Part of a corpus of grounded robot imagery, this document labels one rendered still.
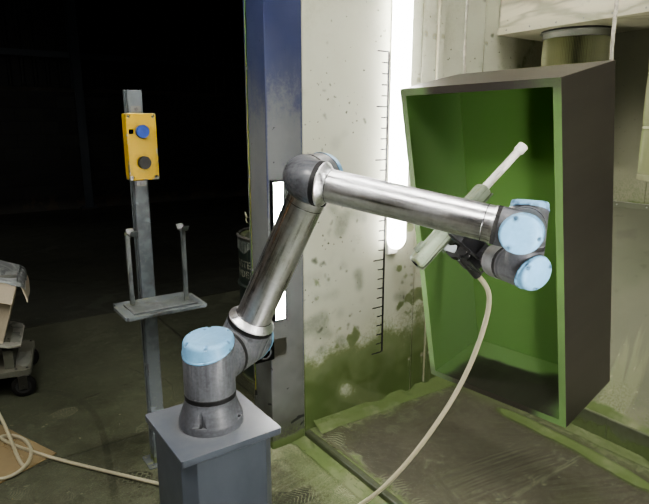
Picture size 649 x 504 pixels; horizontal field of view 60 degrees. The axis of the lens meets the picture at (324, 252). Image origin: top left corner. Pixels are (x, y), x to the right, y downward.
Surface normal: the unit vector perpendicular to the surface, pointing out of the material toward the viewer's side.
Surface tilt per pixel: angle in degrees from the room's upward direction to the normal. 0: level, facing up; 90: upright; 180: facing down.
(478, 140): 102
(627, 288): 57
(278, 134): 90
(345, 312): 90
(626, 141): 90
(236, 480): 90
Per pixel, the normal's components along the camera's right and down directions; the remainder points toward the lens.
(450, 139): 0.65, 0.16
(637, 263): -0.68, -0.43
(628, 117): -0.82, 0.13
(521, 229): -0.32, 0.22
